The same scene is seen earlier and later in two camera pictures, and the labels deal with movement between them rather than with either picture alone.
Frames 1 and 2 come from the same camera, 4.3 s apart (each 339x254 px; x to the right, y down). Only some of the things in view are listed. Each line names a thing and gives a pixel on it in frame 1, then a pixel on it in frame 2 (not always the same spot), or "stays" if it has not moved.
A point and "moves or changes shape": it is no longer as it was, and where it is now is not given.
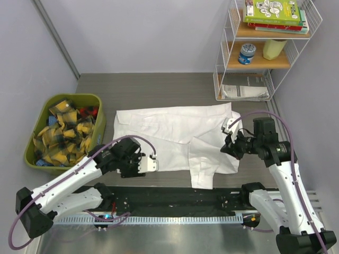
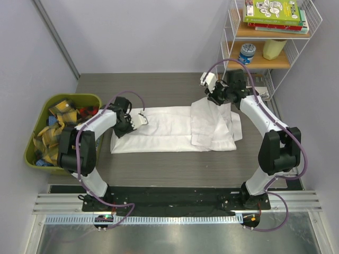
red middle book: x=276 y=26 stays
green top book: x=272 y=11 stays
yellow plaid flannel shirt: x=66 y=143 stays
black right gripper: x=231 y=147 to x=212 y=97
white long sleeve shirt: x=186 y=138 moves or changes shape
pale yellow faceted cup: x=273 y=48 stays
